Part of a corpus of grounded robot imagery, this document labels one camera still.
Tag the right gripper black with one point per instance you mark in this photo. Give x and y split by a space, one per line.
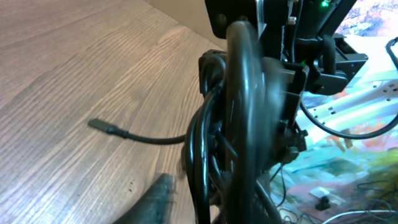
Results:
275 36

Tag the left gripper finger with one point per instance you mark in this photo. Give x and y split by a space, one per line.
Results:
154 206

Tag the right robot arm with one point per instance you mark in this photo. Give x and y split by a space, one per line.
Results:
300 38

